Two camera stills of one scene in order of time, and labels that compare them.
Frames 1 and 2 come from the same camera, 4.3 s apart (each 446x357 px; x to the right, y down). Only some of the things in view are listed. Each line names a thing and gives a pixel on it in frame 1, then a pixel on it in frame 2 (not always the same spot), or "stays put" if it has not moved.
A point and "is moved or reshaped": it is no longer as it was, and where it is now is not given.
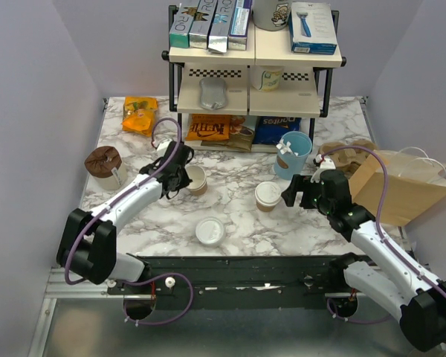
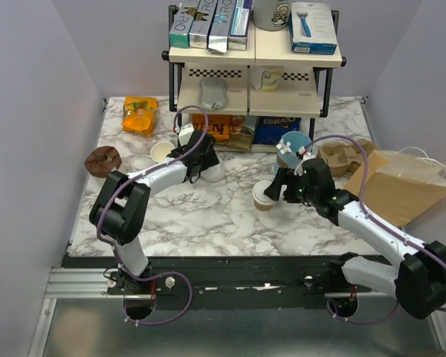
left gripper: (185, 181) to (209, 160)
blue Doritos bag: (270, 129) stays put
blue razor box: (311, 28) stays put
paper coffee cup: (198, 184) is moved or reshaped
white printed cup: (267, 78) stays put
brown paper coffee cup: (265, 208) stays put
